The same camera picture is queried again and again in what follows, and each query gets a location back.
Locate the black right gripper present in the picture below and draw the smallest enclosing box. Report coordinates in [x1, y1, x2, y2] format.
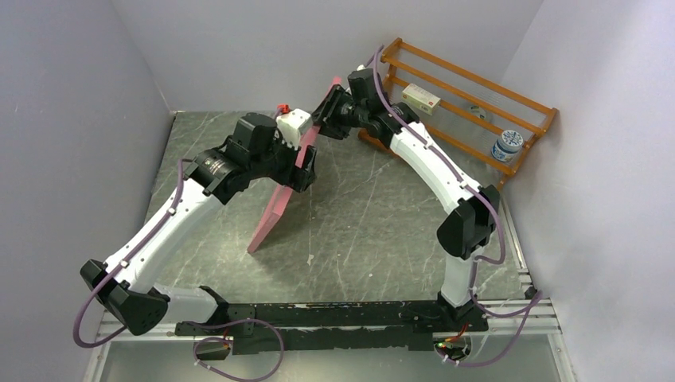
[310, 85, 369, 140]

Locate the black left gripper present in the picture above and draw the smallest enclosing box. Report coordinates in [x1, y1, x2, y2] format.
[249, 127, 317, 193]

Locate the pink wooden photo frame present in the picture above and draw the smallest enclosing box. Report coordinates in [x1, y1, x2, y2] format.
[246, 76, 343, 255]

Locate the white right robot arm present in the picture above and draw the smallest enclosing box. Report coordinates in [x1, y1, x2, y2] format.
[311, 68, 505, 330]

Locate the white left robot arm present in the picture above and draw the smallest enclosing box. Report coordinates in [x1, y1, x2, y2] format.
[80, 109, 316, 336]

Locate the white green small box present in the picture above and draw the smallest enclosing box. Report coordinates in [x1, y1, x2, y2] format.
[401, 84, 441, 115]

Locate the orange wooden shelf rack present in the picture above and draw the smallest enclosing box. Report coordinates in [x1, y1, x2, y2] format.
[380, 37, 559, 189]

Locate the blue white round jar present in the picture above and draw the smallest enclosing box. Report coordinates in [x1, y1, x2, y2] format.
[491, 130, 525, 162]

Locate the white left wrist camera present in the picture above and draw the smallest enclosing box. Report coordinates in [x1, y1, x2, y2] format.
[274, 103, 312, 150]

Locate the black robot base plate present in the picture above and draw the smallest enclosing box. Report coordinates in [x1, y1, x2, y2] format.
[174, 298, 489, 355]

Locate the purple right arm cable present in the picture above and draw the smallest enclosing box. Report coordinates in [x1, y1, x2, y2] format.
[366, 45, 544, 368]

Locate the aluminium rail frame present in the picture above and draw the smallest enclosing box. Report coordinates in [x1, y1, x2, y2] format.
[82, 195, 576, 382]

